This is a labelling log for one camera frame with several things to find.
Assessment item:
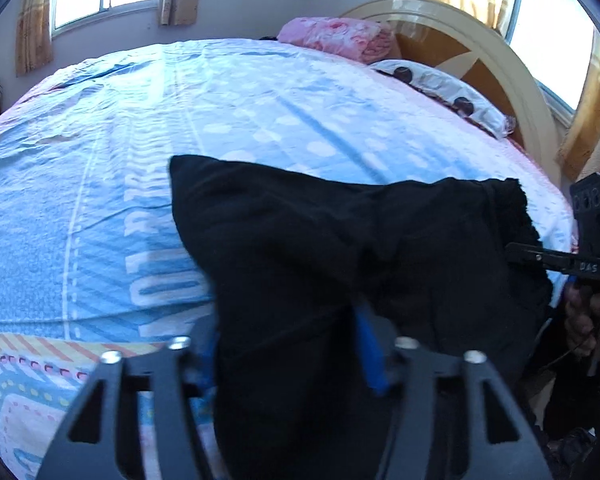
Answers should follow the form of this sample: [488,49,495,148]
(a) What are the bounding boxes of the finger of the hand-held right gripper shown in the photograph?
[505,242,573,274]

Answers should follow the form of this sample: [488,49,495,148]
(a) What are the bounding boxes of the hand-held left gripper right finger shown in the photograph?
[352,302,553,480]

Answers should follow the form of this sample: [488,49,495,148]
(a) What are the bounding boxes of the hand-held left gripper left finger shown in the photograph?
[35,310,222,480]

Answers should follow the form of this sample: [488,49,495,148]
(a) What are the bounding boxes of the black pants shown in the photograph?
[169,154,555,480]

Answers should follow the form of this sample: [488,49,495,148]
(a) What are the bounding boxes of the person's right hand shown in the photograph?
[564,282,600,361]

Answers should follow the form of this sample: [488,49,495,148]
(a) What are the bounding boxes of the wooden bed headboard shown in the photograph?
[340,0,576,186]

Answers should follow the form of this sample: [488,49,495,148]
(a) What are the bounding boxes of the person's leg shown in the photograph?
[520,310,600,480]

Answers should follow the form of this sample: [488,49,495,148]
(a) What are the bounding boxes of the white pillow with dark spots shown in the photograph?
[369,59,516,138]

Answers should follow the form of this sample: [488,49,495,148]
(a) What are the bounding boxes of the blue dotted bed sheet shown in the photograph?
[0,39,578,480]

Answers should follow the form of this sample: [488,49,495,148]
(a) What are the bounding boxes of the pink folded blanket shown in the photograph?
[277,16,396,65]

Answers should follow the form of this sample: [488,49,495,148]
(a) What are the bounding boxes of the thin black cable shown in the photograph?
[544,290,600,368]

